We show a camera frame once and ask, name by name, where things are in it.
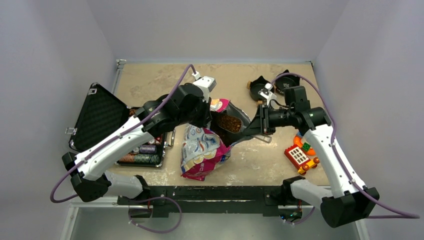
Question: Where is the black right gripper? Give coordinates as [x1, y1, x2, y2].
[243, 103, 295, 136]

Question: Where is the clear plastic scoop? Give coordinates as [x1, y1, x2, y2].
[215, 113, 273, 144]

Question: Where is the pink pet food bag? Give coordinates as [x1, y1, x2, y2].
[180, 98, 251, 181]

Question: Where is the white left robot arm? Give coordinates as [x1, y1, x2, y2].
[63, 77, 216, 205]

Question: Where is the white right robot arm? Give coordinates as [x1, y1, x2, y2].
[242, 83, 380, 228]

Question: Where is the black cat bowl left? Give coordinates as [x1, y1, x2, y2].
[247, 75, 270, 102]

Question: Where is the black cat bowl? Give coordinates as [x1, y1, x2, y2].
[247, 75, 270, 102]
[274, 69, 300, 96]

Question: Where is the orange curved toy piece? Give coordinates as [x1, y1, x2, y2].
[293, 132, 316, 156]

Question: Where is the red toy brick bus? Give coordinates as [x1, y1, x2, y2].
[284, 144, 320, 176]

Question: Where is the black cat bowl right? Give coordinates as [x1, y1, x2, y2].
[274, 69, 300, 96]

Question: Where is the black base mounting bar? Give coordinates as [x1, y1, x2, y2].
[117, 185, 309, 218]

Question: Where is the black poker chip case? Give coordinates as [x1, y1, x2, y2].
[69, 82, 174, 168]

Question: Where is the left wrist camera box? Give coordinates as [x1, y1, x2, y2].
[193, 76, 217, 103]

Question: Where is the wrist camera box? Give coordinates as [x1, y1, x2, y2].
[258, 83, 277, 106]
[193, 76, 217, 103]

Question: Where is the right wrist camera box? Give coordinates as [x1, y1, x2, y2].
[258, 83, 277, 106]

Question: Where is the aluminium corner rail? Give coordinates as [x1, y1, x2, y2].
[111, 59, 127, 95]

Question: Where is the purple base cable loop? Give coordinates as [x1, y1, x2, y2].
[128, 197, 183, 234]

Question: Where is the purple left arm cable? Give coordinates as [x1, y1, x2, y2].
[49, 63, 201, 204]

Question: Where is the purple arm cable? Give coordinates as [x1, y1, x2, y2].
[49, 63, 201, 204]
[269, 72, 421, 220]

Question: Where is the aluminium front rail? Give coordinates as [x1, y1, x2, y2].
[61, 186, 370, 240]

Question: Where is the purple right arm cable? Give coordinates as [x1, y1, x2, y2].
[269, 72, 421, 220]

